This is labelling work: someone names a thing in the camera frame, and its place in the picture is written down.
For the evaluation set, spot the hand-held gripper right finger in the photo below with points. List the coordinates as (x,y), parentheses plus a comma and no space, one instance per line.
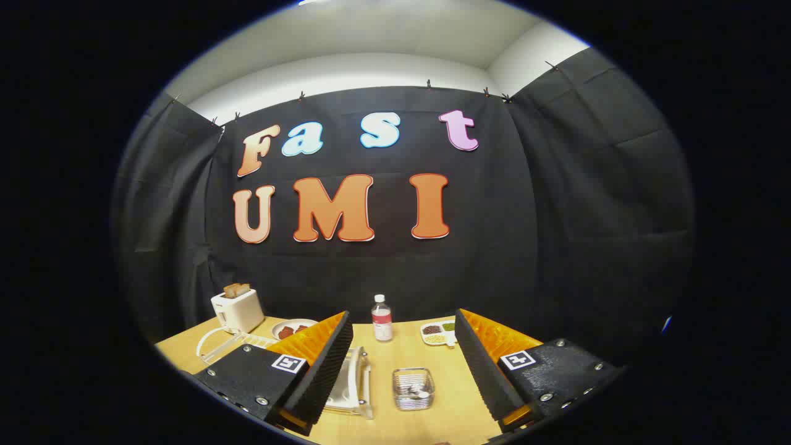
(485,371)

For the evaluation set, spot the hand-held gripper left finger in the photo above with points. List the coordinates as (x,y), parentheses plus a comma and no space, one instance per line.
(321,377)

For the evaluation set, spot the white dish rack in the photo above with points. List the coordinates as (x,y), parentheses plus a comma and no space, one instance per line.
(364,386)

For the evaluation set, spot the silver spoon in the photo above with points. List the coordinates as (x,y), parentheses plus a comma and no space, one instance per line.
(421,392)

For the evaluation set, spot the beige plate with meat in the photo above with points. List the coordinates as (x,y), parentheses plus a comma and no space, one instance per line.
(290,327)

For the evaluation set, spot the white compartment tray with beans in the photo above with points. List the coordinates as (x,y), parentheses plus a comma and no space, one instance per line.
(435,334)

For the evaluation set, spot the clear bottle with red label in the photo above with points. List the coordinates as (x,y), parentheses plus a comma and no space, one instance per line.
(382,321)

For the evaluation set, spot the white toaster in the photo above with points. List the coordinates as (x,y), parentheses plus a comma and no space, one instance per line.
(238,312)

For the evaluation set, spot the toast slices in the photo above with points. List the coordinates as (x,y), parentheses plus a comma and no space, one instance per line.
(236,290)

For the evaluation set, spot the black backdrop cloth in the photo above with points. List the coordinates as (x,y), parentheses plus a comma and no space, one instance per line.
(494,247)

